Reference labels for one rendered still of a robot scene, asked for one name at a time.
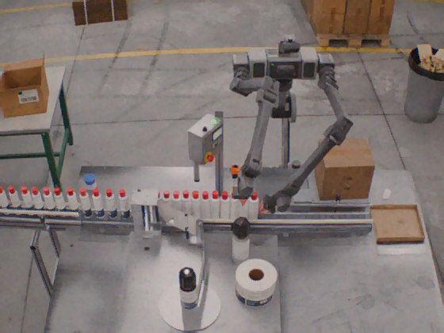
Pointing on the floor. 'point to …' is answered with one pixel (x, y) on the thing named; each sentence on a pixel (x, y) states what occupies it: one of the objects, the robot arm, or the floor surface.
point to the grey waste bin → (422, 97)
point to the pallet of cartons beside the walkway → (350, 21)
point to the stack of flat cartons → (99, 11)
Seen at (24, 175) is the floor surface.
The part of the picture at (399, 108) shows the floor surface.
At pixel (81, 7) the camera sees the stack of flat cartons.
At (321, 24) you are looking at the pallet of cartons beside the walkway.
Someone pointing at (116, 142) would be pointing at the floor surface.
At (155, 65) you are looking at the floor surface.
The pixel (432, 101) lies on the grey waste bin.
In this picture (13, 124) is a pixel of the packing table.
